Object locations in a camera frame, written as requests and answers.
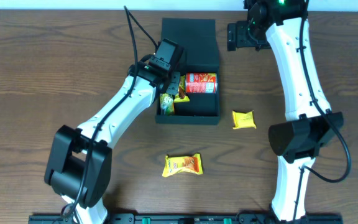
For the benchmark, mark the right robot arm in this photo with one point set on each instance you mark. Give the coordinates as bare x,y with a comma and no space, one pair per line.
310,124

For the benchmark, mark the red chips can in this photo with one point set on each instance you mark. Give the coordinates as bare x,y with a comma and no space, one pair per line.
201,83

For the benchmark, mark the yellow orange snack packet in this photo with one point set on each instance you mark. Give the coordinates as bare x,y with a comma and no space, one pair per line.
178,164

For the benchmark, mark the dark green box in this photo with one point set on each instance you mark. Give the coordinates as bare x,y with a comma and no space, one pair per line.
201,55

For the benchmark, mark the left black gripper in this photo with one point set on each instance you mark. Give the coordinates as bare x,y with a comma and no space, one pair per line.
173,83

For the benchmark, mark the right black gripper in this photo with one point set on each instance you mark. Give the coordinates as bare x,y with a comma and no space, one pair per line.
232,37

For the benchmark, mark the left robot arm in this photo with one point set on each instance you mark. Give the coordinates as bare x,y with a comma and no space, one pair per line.
79,164

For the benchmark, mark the yellow brown snack packet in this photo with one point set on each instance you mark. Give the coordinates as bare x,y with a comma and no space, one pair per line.
181,96

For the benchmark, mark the green orange snack packet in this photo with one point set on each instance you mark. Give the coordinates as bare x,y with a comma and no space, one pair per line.
167,104

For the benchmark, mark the plain yellow snack packet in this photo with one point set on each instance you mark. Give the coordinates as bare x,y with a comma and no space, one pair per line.
243,120

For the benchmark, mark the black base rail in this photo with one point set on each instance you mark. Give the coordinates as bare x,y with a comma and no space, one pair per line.
185,218

